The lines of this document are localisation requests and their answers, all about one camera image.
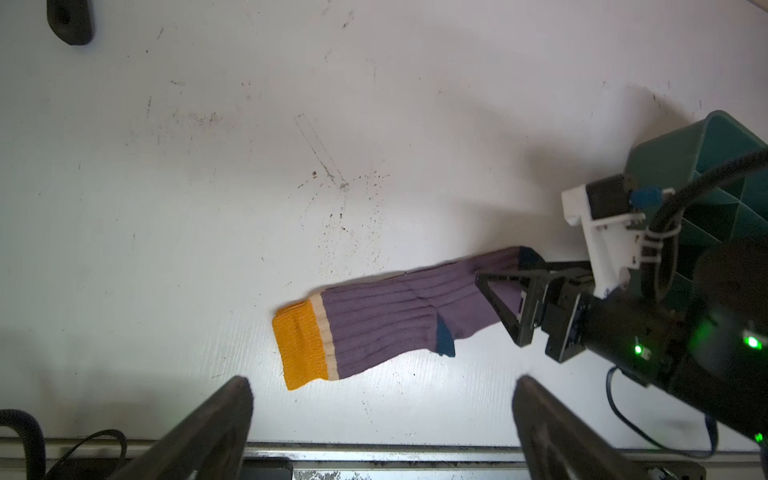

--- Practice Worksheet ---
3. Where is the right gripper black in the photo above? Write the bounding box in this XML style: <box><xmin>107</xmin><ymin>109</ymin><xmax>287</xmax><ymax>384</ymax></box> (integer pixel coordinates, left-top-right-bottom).
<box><xmin>475</xmin><ymin>239</ymin><xmax>767</xmax><ymax>438</ymax></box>

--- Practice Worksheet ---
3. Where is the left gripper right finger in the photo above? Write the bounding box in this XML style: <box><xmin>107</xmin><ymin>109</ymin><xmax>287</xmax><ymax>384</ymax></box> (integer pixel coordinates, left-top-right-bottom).
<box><xmin>512</xmin><ymin>375</ymin><xmax>648</xmax><ymax>479</ymax></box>

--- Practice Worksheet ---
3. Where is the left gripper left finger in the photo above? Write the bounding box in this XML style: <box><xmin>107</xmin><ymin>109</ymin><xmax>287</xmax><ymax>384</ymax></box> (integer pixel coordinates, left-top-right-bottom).
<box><xmin>111</xmin><ymin>376</ymin><xmax>253</xmax><ymax>479</ymax></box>

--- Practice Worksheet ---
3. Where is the purple striped sock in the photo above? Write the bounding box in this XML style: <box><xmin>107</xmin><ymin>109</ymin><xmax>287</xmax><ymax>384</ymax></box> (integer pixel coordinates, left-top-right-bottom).
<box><xmin>272</xmin><ymin>247</ymin><xmax>544</xmax><ymax>390</ymax></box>

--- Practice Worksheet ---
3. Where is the green divided organizer tray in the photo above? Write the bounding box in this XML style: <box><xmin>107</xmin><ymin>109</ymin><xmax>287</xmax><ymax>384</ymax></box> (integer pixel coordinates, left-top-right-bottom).
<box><xmin>624</xmin><ymin>110</ymin><xmax>767</xmax><ymax>311</ymax></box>

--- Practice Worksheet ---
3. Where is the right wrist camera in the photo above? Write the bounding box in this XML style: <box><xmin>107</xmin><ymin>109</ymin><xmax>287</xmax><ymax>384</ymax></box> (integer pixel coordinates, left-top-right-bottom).
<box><xmin>561</xmin><ymin>174</ymin><xmax>663</xmax><ymax>299</ymax></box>

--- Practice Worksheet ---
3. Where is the aluminium frame rail front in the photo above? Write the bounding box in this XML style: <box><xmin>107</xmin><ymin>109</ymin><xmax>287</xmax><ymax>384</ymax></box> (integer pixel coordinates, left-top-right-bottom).
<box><xmin>1</xmin><ymin>436</ymin><xmax>764</xmax><ymax>479</ymax></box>

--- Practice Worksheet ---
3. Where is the green handled tool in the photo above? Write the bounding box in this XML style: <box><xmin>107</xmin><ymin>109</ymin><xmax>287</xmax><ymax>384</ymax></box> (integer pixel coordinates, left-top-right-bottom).
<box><xmin>46</xmin><ymin>0</ymin><xmax>94</xmax><ymax>46</ymax></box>

